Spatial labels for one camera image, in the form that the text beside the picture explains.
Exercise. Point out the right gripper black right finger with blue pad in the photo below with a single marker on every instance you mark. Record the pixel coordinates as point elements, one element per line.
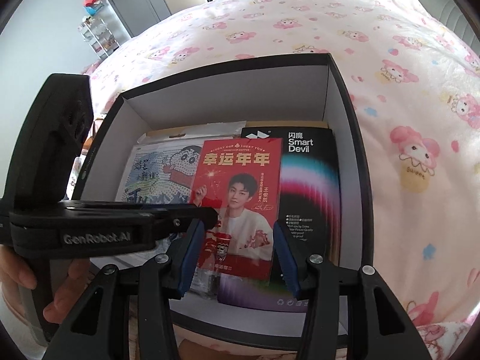
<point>378,327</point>

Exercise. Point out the person's left hand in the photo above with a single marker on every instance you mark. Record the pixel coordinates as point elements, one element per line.
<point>15,273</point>

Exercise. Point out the black cardboard storage box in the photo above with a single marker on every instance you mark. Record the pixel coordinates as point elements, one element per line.
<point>274,88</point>

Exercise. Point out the grey padded headboard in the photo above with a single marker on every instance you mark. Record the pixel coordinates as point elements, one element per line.
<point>449,14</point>

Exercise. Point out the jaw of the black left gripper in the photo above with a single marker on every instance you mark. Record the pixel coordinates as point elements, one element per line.
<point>135,217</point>

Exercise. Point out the red celebrity photo card pack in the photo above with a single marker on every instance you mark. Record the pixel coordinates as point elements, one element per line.
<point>239,178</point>

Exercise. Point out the cartoon boy diamond-painting pack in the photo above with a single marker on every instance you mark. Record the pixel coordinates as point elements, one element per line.
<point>161,166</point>

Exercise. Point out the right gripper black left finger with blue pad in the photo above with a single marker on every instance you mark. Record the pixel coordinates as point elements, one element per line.
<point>97,326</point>

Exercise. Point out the white wire shelf rack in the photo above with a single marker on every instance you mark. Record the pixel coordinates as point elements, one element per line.
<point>94,30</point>

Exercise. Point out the black Smart Devil screen-protector box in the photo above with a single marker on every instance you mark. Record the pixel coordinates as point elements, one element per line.
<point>309,203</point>

